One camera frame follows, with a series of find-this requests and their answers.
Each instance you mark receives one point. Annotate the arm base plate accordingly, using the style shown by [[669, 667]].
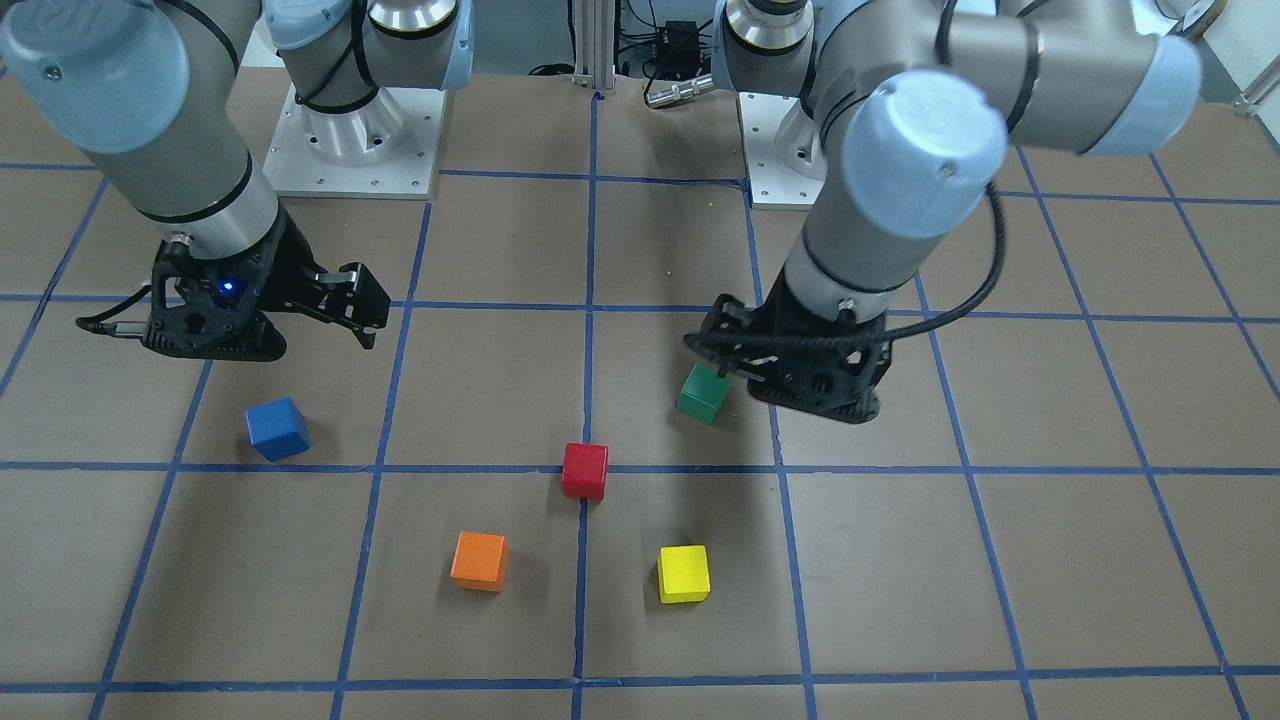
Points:
[[786, 165], [386, 150]]

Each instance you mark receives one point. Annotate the silver cylindrical connector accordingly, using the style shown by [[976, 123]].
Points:
[[679, 92]]

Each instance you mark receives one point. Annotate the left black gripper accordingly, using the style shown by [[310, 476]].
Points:
[[775, 303]]

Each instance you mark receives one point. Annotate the green wooden block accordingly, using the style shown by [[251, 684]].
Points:
[[703, 393]]

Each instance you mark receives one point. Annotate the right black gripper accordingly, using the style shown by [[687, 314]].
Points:
[[287, 263]]

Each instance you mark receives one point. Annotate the blue wooden block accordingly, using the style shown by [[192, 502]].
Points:
[[277, 429]]

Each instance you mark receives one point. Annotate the aluminium frame post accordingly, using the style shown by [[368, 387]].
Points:
[[594, 45]]

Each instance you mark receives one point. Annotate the red wooden block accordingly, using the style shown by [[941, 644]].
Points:
[[584, 471]]

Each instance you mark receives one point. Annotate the orange wooden block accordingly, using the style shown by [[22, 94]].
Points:
[[480, 561]]

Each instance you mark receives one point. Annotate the yellow wooden block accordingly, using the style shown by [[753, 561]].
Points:
[[683, 574]]

